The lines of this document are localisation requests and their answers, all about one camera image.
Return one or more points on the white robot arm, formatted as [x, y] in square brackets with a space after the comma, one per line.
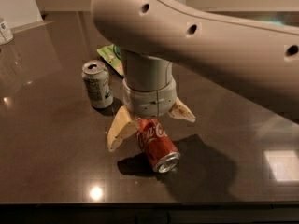
[261, 60]

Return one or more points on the white container with label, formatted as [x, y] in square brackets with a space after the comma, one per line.
[5, 33]

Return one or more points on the silver soda can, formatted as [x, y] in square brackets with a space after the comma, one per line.
[96, 79]

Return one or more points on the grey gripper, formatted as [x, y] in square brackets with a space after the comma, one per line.
[149, 100]

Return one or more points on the green snack bag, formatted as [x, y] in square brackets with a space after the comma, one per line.
[112, 56]

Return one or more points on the red Coca-Cola can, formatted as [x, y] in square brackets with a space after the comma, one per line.
[159, 149]

